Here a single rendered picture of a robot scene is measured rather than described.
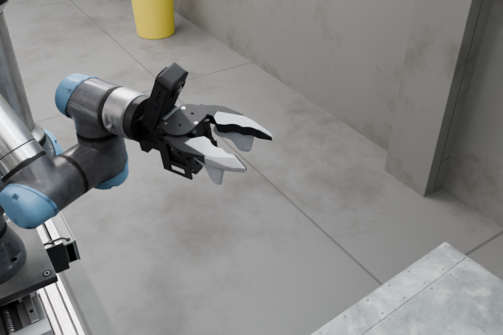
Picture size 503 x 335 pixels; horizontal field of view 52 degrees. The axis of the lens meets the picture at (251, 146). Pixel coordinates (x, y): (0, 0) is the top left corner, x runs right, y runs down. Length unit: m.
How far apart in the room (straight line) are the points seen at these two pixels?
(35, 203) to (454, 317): 1.00
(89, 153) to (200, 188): 2.11
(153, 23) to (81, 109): 4.01
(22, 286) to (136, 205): 1.79
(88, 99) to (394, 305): 0.91
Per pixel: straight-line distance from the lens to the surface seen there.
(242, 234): 2.65
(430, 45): 2.69
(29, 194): 0.81
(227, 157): 0.67
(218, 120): 0.73
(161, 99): 0.70
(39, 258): 1.19
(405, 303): 1.39
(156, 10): 4.78
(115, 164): 0.89
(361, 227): 2.75
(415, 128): 2.88
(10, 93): 1.05
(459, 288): 1.47
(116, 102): 0.79
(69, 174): 0.84
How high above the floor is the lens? 1.84
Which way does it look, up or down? 34 degrees down
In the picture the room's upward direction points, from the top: straight up
